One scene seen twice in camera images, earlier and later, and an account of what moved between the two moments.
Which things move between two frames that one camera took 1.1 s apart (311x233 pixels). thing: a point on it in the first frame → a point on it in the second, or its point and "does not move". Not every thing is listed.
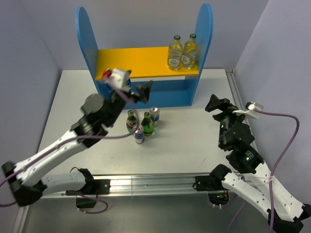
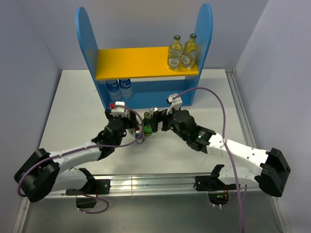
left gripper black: x=144 y=90 → x=129 y=124
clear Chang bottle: x=189 y=56 does not move
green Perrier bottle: x=148 y=124 does not move
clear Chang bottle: x=175 y=51 does not move
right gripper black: x=223 y=104 → x=163 y=115
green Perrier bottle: x=131 y=121 does not move
